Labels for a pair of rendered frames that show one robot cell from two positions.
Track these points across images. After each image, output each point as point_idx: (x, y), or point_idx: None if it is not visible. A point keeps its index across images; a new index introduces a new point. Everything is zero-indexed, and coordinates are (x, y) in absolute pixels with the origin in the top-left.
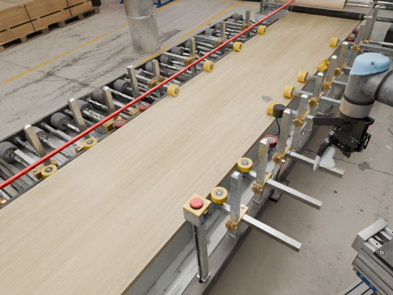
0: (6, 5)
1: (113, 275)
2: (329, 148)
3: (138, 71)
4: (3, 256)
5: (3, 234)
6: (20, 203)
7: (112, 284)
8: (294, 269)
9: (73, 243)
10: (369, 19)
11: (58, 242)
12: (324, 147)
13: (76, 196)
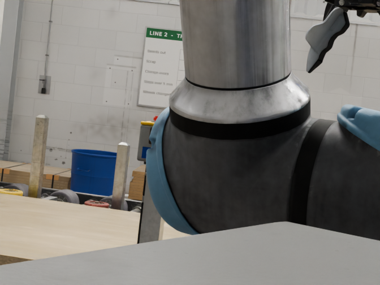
0: None
1: (51, 253)
2: (339, 16)
3: None
4: (37, 213)
5: (68, 211)
6: (120, 212)
7: (36, 254)
8: None
9: (84, 234)
10: None
11: (79, 229)
12: (327, 7)
13: (165, 231)
